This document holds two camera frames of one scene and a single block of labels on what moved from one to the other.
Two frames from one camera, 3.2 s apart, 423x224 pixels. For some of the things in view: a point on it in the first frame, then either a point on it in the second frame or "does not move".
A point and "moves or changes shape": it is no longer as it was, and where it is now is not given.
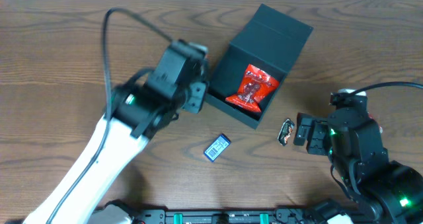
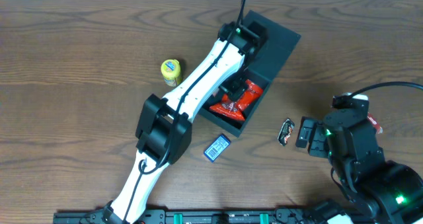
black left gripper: x=197 y=96 → x=233 y=88
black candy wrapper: x=285 y=131 does not move
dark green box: x=269 y=40 moves or changes shape
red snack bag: x=255 y=86 → x=250 y=94
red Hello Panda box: x=371 y=115 does not move
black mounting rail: x=279 y=215 does not move
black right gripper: x=317 y=137 does not move
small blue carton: x=217 y=147 does not move
